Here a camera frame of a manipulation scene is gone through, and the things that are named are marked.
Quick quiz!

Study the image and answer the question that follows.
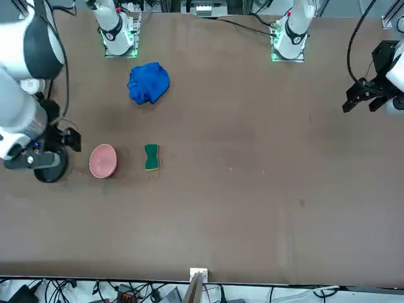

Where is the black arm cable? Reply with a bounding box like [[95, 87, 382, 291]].
[[39, 0, 71, 127], [346, 0, 378, 84]]

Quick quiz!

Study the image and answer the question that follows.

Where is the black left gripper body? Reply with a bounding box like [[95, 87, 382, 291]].
[[372, 40, 401, 84]]

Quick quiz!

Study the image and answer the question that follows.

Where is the white post bracket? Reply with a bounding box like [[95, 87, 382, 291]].
[[189, 267, 210, 282]]

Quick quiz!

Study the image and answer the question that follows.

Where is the grey power strip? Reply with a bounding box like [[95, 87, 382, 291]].
[[194, 3, 213, 18]]

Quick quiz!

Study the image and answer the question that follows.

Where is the black power brick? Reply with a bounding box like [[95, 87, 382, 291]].
[[4, 283, 40, 303]]

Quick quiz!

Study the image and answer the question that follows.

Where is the aluminium profile bar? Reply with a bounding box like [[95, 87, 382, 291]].
[[381, 0, 400, 30]]

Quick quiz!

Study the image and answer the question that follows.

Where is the pink bowl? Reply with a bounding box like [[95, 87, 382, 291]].
[[88, 143, 119, 179]]

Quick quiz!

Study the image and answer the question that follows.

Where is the green and yellow sponge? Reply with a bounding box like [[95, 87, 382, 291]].
[[144, 143, 163, 173]]

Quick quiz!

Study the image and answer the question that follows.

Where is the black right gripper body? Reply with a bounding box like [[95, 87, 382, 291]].
[[40, 100, 69, 153]]

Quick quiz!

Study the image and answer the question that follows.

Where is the white cable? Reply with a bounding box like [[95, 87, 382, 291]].
[[267, 284, 342, 303]]

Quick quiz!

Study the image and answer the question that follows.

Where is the aluminium camera post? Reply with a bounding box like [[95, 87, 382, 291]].
[[182, 272, 205, 303]]

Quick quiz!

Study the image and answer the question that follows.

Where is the blue cloth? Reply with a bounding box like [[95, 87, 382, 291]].
[[126, 61, 172, 107]]

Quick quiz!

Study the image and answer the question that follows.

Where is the thin black table cable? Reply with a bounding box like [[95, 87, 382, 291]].
[[217, 16, 276, 37]]

